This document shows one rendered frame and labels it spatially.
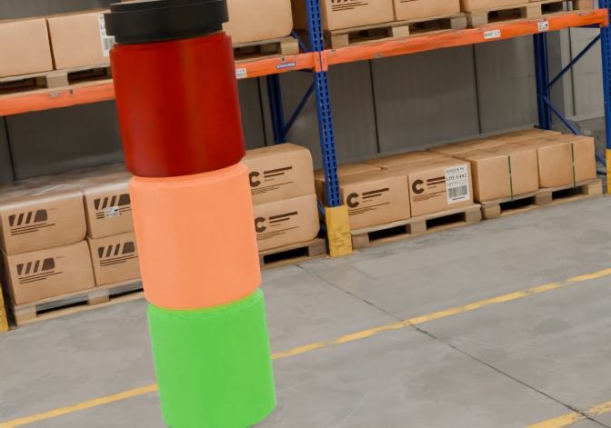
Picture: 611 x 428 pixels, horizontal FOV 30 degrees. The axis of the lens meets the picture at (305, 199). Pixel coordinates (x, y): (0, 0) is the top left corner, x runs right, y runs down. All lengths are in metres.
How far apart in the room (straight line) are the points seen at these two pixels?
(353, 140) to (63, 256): 3.30
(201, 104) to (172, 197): 0.04
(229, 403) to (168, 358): 0.03
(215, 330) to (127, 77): 0.11
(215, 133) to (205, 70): 0.03
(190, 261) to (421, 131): 10.34
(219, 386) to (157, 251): 0.06
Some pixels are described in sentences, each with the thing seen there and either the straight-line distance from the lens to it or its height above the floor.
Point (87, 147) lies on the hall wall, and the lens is 9.65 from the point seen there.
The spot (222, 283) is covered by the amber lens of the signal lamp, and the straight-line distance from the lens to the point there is 0.46.
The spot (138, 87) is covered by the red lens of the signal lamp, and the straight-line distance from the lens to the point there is 0.45.
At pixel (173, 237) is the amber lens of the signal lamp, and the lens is 0.46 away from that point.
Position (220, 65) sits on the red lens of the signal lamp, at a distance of 0.45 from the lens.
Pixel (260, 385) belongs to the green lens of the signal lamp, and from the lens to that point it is 0.49.
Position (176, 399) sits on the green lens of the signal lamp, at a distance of 0.48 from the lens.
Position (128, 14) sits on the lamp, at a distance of 0.45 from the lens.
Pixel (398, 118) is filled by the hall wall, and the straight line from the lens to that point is 10.66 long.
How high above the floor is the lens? 2.35
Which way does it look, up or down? 12 degrees down
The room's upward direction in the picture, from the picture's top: 6 degrees counter-clockwise
